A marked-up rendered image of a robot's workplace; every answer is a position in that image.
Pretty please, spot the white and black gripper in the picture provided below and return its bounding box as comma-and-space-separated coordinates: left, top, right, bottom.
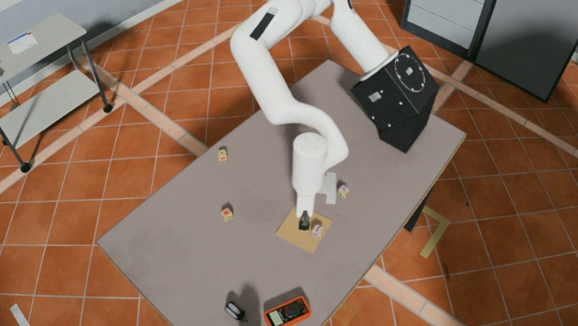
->
295, 190, 315, 231

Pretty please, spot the tan square mat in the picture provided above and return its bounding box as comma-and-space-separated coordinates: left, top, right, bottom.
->
275, 205, 332, 253

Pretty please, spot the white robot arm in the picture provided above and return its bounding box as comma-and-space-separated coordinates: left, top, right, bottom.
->
230, 0, 399, 204

